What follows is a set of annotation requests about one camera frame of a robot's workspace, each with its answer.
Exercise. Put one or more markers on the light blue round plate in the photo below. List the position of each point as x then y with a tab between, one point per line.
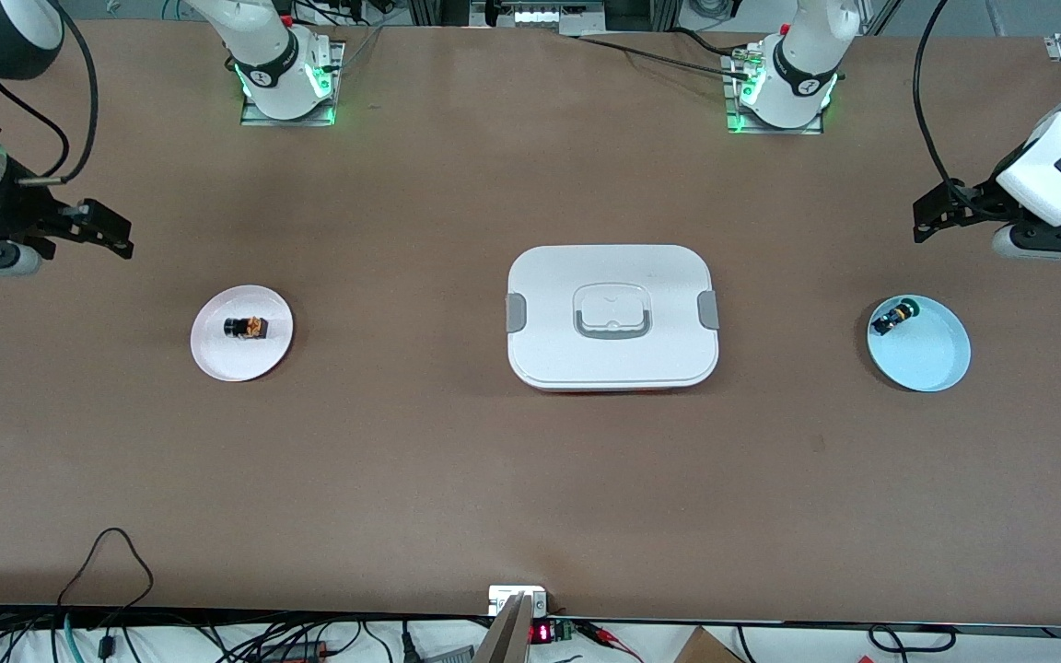
926	354

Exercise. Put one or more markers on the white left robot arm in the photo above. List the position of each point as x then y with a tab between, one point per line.
793	87

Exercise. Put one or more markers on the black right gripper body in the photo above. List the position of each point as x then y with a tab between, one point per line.
7	211

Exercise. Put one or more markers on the red clip leads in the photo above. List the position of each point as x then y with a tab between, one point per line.
600	631

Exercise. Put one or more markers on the orange push-button switch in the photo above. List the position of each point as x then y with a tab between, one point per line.
245	328

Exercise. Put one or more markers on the small white mounting block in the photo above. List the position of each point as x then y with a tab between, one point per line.
503	599

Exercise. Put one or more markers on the aluminium frame structure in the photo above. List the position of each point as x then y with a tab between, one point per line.
540	14

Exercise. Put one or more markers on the circuit board red display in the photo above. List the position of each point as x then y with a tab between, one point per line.
542	633

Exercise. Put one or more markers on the white lidded lunch box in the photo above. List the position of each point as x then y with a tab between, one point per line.
549	350

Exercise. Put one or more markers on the black power adapter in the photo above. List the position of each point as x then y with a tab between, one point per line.
296	652

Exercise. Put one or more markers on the brown cardboard piece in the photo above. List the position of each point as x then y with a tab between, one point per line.
705	649

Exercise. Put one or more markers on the grey metal pole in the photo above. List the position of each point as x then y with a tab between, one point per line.
505	640

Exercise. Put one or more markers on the pink round plate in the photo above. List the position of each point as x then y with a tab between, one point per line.
240	364

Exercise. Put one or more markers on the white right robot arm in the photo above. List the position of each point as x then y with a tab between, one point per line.
277	69

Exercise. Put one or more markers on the green push-button switch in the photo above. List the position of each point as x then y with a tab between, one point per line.
894	318

